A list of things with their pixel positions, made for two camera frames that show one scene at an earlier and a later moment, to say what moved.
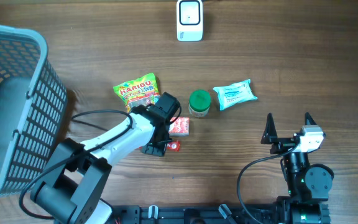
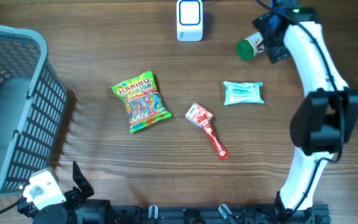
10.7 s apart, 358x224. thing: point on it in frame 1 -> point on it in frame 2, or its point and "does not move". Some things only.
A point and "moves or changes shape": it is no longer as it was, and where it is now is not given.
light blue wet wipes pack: (235, 94) moves or changes shape
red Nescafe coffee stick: (174, 145) -> (223, 153)
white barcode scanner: (189, 20) does not move
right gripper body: (282, 145) -> (275, 49)
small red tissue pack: (179, 127) -> (197, 115)
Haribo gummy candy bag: (143, 91) does not move
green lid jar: (199, 103) -> (248, 48)
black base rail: (277, 214) does not move
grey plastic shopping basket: (23, 106) does not move
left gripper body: (158, 147) -> (75, 198)
